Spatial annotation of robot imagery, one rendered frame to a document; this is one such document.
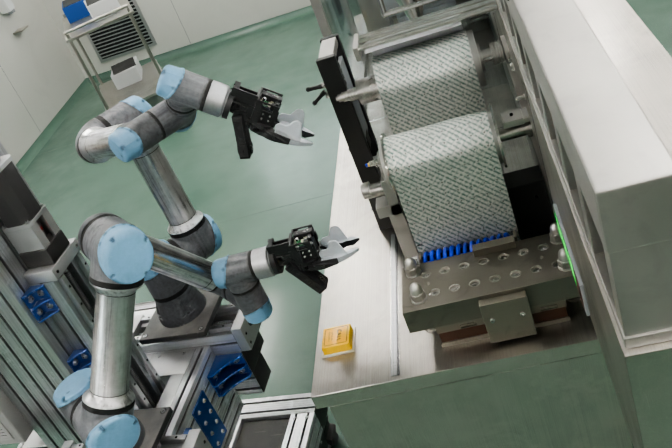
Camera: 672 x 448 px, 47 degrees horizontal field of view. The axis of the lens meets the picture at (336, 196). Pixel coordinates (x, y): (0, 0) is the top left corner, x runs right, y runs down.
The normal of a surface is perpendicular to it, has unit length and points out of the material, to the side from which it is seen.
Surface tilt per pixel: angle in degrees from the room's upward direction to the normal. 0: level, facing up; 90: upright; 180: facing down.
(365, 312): 0
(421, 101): 92
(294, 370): 0
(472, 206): 90
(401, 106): 92
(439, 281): 0
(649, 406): 90
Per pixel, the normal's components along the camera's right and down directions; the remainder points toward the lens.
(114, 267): 0.60, 0.11
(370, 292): -0.33, -0.81
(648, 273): -0.06, 0.54
